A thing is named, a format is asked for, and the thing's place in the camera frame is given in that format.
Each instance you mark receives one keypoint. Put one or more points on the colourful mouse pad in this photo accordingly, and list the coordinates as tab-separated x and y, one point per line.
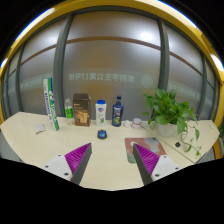
151	143

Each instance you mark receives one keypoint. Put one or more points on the black blue computer mouse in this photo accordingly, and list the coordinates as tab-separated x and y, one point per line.
102	134

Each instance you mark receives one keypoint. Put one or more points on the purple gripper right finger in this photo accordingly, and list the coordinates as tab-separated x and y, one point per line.
151	166

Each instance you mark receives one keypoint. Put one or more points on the small white packet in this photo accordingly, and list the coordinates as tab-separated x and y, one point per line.
39	128

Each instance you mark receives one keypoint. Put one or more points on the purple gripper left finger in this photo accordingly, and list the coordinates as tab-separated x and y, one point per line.
71	166

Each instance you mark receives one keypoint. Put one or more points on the clear green-label bottle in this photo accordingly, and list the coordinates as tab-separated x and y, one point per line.
69	111

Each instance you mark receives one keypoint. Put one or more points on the dark blue bottle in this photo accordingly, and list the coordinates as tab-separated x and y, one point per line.
117	112

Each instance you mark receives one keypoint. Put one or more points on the black round desk grommet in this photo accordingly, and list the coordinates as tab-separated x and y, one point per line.
177	144

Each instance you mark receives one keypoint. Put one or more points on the crumpled white wrapper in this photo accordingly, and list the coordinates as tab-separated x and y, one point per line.
127	123

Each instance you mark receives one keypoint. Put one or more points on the white blue-cap bottle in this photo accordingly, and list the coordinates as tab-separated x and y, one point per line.
100	107

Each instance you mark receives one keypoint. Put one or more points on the brown cardboard box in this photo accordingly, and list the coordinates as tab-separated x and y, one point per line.
82	109

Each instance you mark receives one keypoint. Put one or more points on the white green shuttlecock tube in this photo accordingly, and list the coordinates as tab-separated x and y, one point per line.
49	103

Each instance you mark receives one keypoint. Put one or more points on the green potted plant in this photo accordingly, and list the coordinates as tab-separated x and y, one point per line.
165	110

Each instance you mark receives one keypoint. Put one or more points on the small white red jar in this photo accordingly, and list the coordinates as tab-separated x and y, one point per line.
136	124

